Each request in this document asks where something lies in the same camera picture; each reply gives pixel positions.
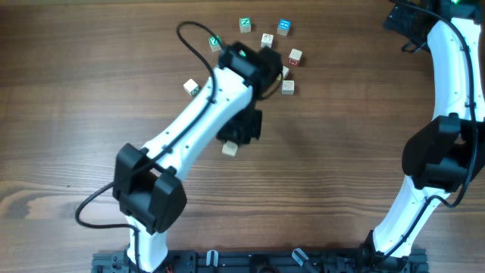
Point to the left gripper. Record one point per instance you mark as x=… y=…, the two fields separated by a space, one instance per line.
x=245 y=136

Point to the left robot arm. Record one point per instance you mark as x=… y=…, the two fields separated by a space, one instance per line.
x=148 y=181

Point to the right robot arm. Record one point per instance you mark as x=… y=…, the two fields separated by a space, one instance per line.
x=441 y=160

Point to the white block lower right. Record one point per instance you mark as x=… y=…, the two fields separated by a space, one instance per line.
x=288 y=87

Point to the white green block far left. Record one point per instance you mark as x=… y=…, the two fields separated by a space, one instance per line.
x=191 y=87

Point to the yellow sided picture block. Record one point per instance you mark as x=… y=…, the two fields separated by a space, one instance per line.
x=284 y=74

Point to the red M block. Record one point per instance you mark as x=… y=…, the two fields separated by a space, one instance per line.
x=295 y=57

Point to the green Z block left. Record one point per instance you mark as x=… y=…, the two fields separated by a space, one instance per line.
x=215 y=43

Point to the green z block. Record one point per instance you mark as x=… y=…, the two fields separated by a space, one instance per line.
x=245 y=25
x=215 y=43

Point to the white block upper middle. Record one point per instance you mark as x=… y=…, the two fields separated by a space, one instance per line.
x=267 y=40

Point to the green Z block top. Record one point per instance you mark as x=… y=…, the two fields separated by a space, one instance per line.
x=245 y=25

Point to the blue block top right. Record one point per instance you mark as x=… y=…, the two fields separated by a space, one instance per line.
x=283 y=27

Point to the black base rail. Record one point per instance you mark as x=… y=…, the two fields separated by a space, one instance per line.
x=340 y=260

